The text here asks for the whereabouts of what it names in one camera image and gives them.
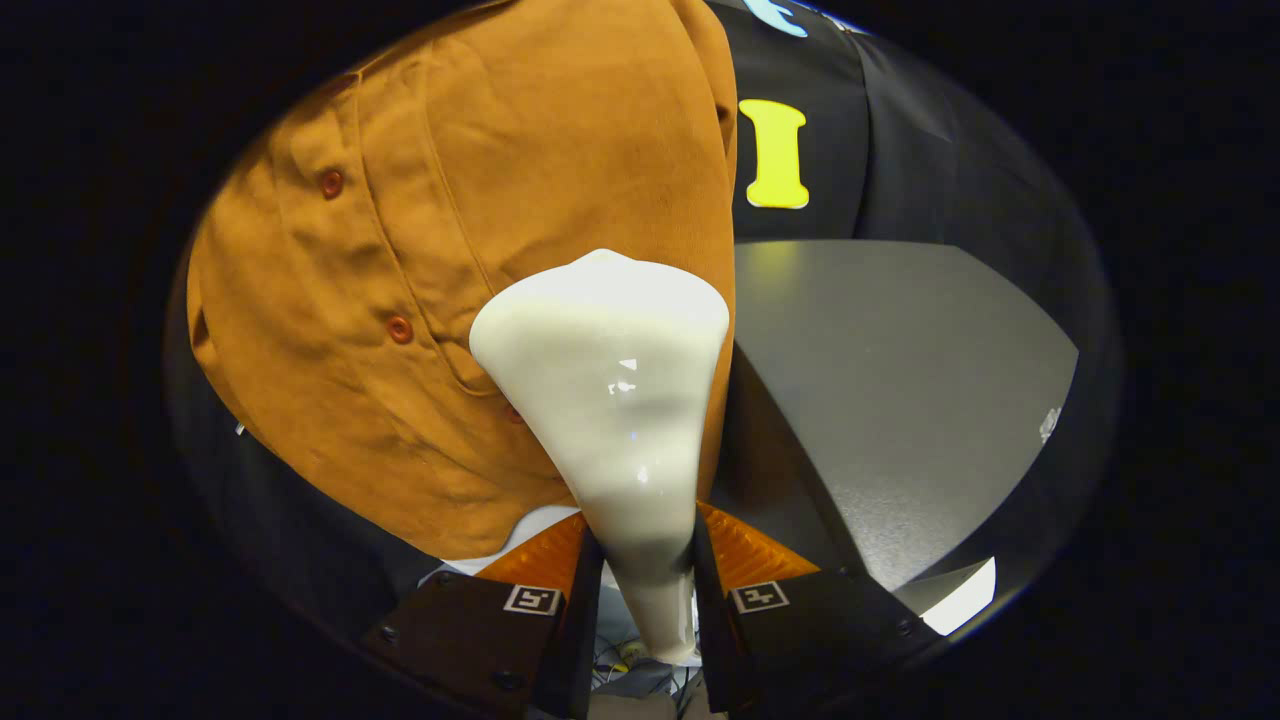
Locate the white mannequin torso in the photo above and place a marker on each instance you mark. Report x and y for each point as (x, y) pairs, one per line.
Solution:
(540, 525)

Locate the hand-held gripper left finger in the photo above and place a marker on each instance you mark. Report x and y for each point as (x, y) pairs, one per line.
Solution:
(580, 620)

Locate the white garment steamer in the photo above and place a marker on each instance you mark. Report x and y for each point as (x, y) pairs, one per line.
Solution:
(610, 400)

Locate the orange-brown button shirt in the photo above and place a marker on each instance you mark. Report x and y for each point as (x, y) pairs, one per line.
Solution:
(500, 180)

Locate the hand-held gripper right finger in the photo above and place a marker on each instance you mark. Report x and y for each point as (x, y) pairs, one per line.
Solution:
(712, 620)

